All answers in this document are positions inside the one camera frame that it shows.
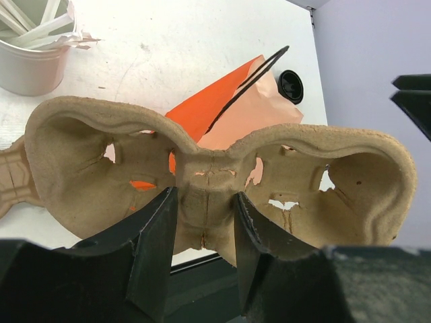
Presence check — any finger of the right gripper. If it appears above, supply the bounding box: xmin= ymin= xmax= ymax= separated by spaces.
xmin=391 ymin=74 xmax=431 ymax=141

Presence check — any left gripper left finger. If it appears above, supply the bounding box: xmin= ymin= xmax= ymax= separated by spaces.
xmin=1 ymin=187 xmax=178 ymax=322

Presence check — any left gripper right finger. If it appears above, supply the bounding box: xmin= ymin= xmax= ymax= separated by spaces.
xmin=234 ymin=192 xmax=430 ymax=322

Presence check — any brown pulp cup carrier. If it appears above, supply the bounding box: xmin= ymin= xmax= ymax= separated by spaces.
xmin=1 ymin=96 xmax=417 ymax=264

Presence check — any orange paper bag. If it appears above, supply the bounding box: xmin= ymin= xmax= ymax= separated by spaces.
xmin=129 ymin=48 xmax=303 ymax=203

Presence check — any white cylindrical straw holder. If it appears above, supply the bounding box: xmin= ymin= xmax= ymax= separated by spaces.
xmin=1 ymin=1 xmax=81 ymax=96

